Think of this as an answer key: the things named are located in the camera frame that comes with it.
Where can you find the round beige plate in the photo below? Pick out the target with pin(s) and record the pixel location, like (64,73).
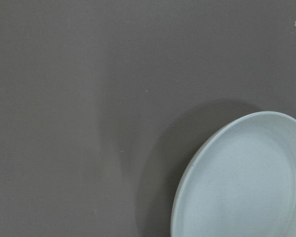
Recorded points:
(241,182)

